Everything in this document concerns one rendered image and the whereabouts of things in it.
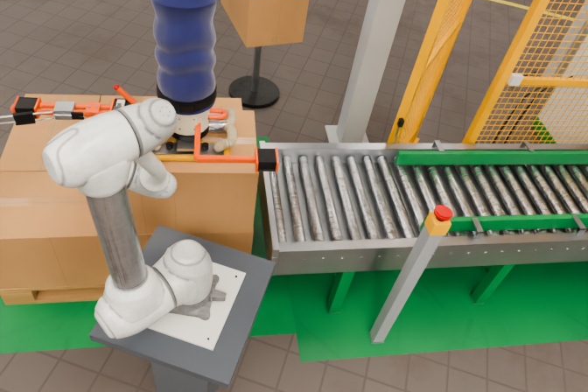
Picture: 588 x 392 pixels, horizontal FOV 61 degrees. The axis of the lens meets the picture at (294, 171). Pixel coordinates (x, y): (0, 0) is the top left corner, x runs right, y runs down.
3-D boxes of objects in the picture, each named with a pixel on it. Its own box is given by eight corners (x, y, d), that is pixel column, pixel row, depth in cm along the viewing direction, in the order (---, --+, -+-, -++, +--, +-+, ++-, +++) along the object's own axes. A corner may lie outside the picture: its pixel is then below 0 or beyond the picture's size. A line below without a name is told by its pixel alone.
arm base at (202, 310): (220, 323, 173) (220, 315, 169) (157, 312, 172) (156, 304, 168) (230, 278, 186) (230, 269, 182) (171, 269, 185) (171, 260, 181)
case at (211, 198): (248, 171, 255) (254, 110, 227) (252, 233, 228) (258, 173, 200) (128, 169, 246) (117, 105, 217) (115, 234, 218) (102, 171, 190)
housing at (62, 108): (77, 109, 196) (75, 101, 193) (74, 121, 192) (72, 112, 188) (59, 108, 195) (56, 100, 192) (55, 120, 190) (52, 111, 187)
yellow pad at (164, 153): (229, 144, 208) (229, 136, 204) (229, 162, 201) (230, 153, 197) (145, 143, 202) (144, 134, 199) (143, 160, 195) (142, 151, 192)
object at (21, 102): (43, 106, 195) (40, 96, 191) (38, 118, 190) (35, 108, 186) (20, 106, 193) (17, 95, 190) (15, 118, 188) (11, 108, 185)
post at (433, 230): (381, 331, 262) (445, 210, 191) (383, 343, 257) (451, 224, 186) (368, 331, 261) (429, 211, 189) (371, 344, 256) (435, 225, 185)
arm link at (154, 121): (150, 102, 136) (105, 121, 129) (171, 79, 121) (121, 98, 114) (174, 144, 137) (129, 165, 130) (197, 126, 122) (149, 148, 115)
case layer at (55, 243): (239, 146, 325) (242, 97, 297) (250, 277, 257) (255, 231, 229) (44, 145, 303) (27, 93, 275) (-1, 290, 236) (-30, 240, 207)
